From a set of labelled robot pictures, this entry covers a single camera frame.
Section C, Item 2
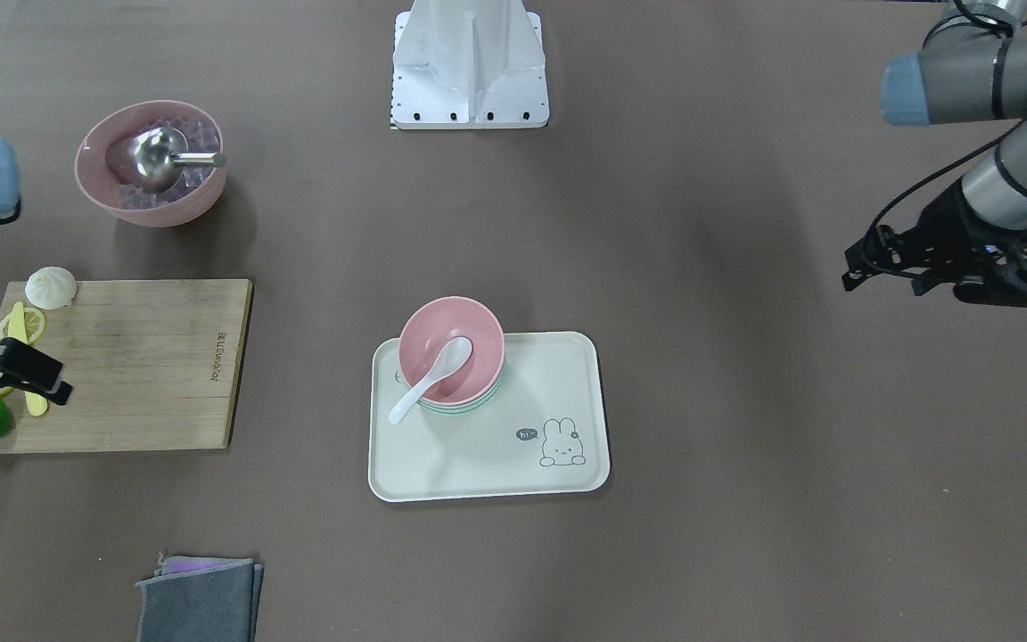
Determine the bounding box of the small pink bowl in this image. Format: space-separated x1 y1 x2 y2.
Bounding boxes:
397 296 505 412

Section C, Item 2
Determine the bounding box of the large pink bowl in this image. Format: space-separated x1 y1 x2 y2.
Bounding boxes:
74 99 227 227

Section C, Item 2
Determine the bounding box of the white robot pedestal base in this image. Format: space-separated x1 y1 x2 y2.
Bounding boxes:
389 1 551 130

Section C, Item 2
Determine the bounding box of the mint green bowl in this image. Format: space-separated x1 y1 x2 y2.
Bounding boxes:
417 373 505 417

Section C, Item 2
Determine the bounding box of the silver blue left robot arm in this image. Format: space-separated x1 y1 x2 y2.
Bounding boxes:
841 1 1027 308

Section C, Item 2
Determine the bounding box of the lemon slice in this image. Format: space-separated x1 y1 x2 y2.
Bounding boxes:
0 306 46 345

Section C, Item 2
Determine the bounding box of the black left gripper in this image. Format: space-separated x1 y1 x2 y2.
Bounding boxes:
841 182 1027 308

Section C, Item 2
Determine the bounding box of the metal ladle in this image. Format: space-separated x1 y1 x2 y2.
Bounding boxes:
127 127 226 193

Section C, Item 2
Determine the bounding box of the wooden cutting board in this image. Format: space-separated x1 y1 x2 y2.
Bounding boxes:
0 279 253 455

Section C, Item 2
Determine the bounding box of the yellow plastic knife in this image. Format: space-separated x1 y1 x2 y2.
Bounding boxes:
11 301 49 417

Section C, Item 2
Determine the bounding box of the grey folded cloth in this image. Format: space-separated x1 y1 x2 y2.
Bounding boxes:
137 556 265 641

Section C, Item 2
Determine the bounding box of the cream rectangular tray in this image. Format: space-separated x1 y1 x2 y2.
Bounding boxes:
367 332 612 503

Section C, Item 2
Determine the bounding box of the white ceramic spoon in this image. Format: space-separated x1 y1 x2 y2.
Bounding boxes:
388 336 473 425

